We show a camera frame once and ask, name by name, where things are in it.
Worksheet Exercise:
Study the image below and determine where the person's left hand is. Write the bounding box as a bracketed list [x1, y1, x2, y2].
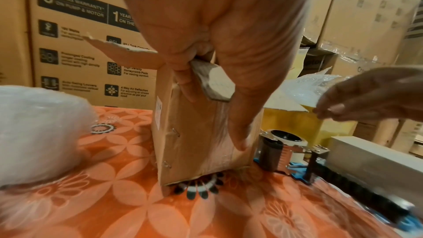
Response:
[115, 0, 318, 152]

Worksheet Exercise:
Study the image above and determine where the person's right hand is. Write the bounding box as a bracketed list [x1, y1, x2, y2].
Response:
[314, 66, 423, 123]

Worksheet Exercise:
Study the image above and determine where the bubble wrap bundle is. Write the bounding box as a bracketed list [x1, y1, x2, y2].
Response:
[264, 72, 348, 113]

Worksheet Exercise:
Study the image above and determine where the tape dispenser with tape roll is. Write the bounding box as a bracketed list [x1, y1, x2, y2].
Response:
[254, 130, 423, 227]

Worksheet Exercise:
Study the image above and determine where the small cardboard box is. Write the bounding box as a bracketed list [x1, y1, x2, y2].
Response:
[86, 35, 265, 186]

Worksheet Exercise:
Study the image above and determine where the bubble wrap sheet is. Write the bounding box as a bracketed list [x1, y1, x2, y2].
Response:
[0, 85, 99, 188]

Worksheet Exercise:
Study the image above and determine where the stack of Crompton cartons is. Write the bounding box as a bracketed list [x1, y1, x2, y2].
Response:
[0, 0, 423, 154]

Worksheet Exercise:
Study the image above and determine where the yellow plastic bin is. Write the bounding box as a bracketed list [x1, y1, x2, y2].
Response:
[260, 107, 361, 149]

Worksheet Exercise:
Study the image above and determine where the orange floral tablecloth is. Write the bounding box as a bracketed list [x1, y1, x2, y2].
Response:
[0, 106, 423, 238]

